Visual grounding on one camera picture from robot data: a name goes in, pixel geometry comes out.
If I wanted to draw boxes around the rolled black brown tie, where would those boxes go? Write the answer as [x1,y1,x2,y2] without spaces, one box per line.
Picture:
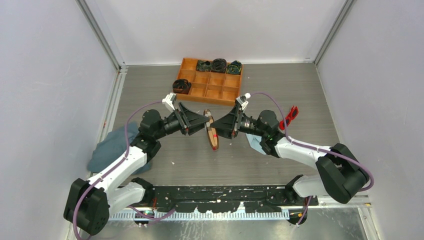
[210,58,228,74]

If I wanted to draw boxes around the rolled green patterned tie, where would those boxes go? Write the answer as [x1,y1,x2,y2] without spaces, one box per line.
[225,60,243,75]

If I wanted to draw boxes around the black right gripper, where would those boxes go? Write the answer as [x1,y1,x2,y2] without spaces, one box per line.
[211,104,268,139]

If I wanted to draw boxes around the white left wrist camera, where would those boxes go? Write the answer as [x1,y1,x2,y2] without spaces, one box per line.
[161,92,177,112]

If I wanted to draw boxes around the red sunglasses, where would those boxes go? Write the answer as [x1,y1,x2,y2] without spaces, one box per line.
[279,105,299,130]

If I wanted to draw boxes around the orange wooden divided tray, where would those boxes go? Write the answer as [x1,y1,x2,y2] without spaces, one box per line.
[176,57,244,106]

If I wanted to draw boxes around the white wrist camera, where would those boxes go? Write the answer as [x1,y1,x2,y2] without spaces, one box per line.
[161,92,177,112]
[235,93,251,112]

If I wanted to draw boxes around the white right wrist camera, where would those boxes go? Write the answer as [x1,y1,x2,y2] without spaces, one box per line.
[235,93,251,112]

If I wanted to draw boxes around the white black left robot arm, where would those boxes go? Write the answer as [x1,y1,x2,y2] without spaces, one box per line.
[63,103,209,240]

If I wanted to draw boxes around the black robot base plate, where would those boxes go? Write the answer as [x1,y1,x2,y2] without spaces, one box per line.
[122,184,320,215]

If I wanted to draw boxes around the rolled dark green tie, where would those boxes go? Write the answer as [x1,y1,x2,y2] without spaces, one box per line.
[195,59,211,72]

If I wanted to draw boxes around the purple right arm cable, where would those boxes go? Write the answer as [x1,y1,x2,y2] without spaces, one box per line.
[249,91,376,226]

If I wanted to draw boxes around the dark blue-grey cloth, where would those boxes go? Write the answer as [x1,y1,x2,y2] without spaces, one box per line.
[86,121,152,175]

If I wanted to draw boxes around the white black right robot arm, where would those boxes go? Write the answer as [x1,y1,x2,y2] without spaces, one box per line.
[211,105,374,205]

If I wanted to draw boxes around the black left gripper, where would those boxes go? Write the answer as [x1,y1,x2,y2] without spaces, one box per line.
[154,103,209,140]

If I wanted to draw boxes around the light blue cleaning cloth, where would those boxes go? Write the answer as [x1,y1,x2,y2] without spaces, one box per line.
[245,133,266,155]

